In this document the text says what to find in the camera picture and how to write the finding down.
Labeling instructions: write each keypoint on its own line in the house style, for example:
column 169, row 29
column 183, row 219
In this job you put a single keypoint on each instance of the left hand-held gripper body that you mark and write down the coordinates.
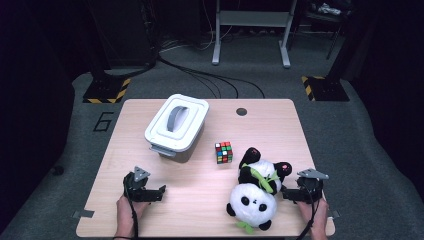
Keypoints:
column 133, row 190

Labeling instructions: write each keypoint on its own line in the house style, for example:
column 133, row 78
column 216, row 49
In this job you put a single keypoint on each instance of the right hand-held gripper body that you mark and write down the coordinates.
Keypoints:
column 310, row 190

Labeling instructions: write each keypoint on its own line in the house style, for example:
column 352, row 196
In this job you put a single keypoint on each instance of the panda plush toy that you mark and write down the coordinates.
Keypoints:
column 253, row 203

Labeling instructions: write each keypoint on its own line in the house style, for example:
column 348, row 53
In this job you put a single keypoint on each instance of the white lidded storage box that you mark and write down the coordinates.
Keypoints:
column 160, row 130

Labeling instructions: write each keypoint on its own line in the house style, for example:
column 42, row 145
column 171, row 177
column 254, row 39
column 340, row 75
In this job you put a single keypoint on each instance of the colourful puzzle cube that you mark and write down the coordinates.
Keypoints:
column 224, row 152

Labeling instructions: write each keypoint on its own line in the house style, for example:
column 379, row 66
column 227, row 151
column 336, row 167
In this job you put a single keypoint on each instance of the person's left hand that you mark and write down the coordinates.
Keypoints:
column 126, row 216

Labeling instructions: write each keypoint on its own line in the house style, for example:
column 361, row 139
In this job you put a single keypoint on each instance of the person's right hand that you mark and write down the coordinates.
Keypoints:
column 318, row 216

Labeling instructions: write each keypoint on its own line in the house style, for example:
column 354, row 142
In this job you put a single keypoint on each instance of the grey tape piece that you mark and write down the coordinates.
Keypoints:
column 83, row 214
column 334, row 214

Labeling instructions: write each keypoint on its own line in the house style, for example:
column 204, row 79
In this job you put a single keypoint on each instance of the black wristband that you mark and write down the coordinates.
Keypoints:
column 121, row 237

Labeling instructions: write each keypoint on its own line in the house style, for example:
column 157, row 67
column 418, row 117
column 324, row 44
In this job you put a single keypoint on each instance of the dark round table grommet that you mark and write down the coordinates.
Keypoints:
column 241, row 111

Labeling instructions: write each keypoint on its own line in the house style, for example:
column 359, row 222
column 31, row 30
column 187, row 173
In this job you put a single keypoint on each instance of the black yellow striped stand base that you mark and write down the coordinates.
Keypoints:
column 325, row 89
column 106, row 90

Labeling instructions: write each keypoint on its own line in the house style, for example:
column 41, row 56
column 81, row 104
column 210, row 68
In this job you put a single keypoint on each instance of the dark cabinet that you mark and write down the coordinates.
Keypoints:
column 126, row 33

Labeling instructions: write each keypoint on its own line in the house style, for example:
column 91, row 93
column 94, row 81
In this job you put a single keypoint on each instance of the dark chair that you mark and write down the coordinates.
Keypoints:
column 320, row 18

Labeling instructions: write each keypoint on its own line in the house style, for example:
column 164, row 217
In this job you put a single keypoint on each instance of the white metal stand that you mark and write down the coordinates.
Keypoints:
column 253, row 18

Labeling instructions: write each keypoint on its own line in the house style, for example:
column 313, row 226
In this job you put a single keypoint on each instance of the crumpled light cloth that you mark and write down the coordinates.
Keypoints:
column 328, row 9

